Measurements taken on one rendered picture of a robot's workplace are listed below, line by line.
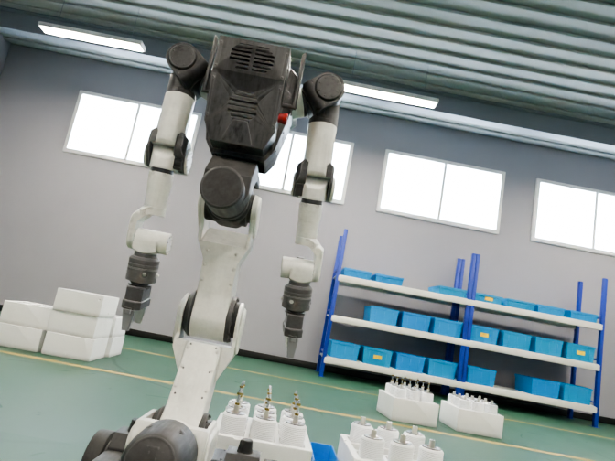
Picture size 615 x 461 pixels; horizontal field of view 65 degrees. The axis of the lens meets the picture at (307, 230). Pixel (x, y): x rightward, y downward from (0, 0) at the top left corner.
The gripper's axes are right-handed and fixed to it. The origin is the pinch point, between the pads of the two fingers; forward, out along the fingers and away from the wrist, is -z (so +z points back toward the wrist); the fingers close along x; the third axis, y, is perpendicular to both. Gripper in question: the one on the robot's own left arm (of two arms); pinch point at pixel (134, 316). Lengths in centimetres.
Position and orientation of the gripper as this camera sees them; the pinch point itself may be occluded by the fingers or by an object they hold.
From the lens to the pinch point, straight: 154.5
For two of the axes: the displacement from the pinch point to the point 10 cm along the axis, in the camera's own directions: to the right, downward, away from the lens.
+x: -0.1, 0.0, 10.0
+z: 1.9, -9.8, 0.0
